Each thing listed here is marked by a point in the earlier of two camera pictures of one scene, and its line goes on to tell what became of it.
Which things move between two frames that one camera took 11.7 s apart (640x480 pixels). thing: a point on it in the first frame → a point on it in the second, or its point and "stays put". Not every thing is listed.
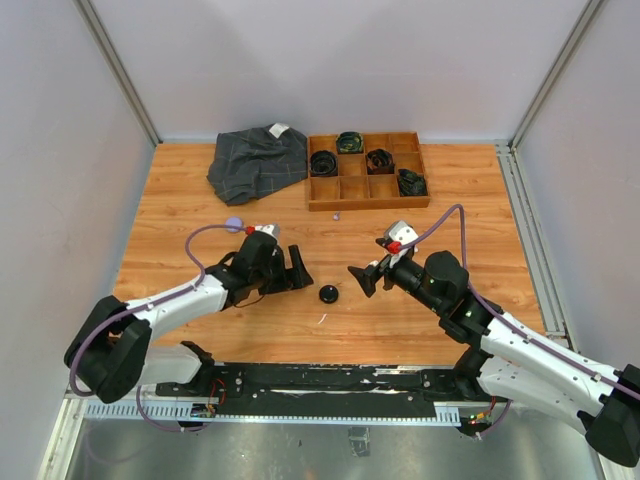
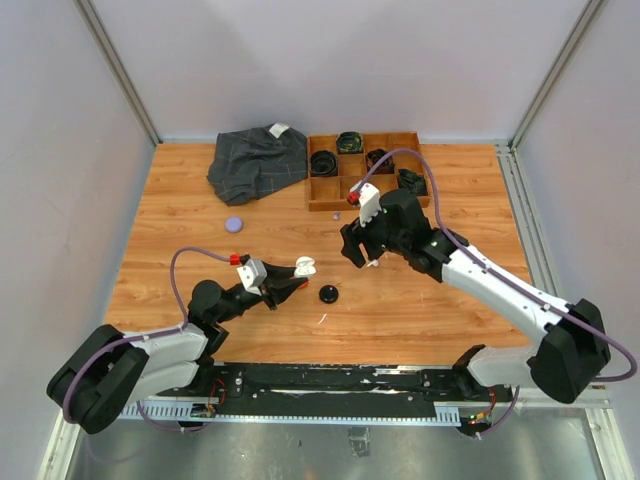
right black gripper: (371, 273) → (353, 234)
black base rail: (325, 391) stays put
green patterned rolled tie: (349, 142) stays put
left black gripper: (292, 278) → (270, 293)
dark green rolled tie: (411, 183) stays put
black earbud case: (328, 294) stays put
